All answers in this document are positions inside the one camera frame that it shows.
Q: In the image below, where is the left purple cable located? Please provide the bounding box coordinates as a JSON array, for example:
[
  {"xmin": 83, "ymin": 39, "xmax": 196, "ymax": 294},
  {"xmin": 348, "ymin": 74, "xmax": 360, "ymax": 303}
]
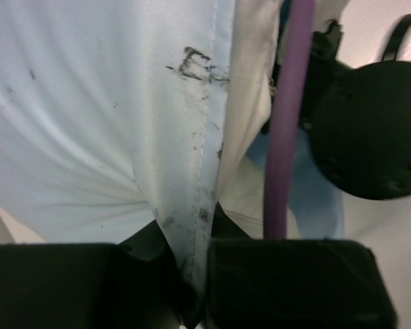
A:
[{"xmin": 263, "ymin": 0, "xmax": 316, "ymax": 241}]

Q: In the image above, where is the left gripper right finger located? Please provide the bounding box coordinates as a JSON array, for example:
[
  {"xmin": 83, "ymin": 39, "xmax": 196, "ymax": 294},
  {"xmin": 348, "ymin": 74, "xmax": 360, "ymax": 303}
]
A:
[{"xmin": 204, "ymin": 207, "xmax": 397, "ymax": 328}]

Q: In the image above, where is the light blue pillowcase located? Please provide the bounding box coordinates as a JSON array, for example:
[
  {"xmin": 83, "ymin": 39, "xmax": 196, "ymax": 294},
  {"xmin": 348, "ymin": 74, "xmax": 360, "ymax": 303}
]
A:
[{"xmin": 0, "ymin": 0, "xmax": 345, "ymax": 309}]

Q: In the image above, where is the white pillow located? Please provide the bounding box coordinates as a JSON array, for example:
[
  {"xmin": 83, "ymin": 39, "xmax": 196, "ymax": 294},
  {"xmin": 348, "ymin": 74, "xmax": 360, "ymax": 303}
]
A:
[{"xmin": 219, "ymin": 1, "xmax": 344, "ymax": 239}]

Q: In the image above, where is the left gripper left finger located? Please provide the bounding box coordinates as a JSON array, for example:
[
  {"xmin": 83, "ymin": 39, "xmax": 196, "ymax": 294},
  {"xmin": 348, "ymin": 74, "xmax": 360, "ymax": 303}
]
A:
[{"xmin": 0, "ymin": 222, "xmax": 195, "ymax": 329}]

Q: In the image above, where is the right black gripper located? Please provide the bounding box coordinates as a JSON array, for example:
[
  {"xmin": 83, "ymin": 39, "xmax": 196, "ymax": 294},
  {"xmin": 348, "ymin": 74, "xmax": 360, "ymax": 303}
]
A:
[{"xmin": 260, "ymin": 10, "xmax": 411, "ymax": 202}]

